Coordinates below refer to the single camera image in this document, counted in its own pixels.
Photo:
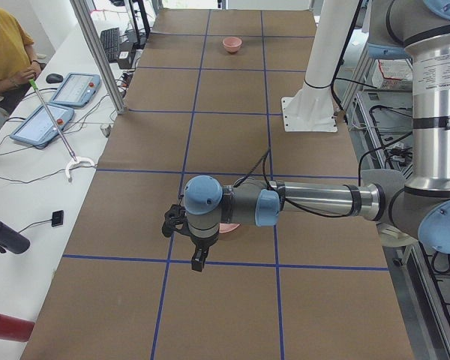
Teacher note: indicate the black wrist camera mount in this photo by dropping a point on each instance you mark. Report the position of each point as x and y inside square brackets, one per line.
[175, 221]

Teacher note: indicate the white box with red print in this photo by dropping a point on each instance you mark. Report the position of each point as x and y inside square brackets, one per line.
[393, 75]

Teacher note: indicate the aluminium frame post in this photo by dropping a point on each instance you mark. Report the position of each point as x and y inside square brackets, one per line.
[81, 10]

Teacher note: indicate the upper blue teach pendant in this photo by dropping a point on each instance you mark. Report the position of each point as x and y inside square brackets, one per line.
[76, 90]

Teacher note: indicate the person in yellow shirt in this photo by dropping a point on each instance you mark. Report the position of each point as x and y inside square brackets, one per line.
[18, 61]

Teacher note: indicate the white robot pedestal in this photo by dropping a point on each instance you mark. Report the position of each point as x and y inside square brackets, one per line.
[311, 109]

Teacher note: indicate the red cylinder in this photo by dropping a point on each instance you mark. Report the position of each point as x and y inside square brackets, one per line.
[15, 329]

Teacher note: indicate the black keyboard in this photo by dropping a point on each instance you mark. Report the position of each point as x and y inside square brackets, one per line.
[110, 41]

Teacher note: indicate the black computer mouse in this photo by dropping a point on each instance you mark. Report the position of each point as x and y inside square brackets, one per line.
[53, 78]

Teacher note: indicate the lower blue teach pendant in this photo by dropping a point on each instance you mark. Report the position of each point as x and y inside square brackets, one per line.
[38, 129]

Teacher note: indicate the pink bowl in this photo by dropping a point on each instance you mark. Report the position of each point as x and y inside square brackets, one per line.
[232, 44]

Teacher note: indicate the black bottle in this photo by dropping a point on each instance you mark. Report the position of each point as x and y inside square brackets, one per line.
[12, 241]

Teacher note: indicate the small black square device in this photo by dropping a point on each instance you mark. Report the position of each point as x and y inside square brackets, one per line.
[57, 218]

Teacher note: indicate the reacher grabber stick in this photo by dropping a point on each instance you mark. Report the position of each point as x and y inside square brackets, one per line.
[75, 160]

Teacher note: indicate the blue teach pendant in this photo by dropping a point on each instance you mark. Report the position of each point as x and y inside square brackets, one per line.
[76, 90]
[38, 129]

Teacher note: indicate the pink plate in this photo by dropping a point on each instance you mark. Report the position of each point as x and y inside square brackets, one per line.
[228, 227]

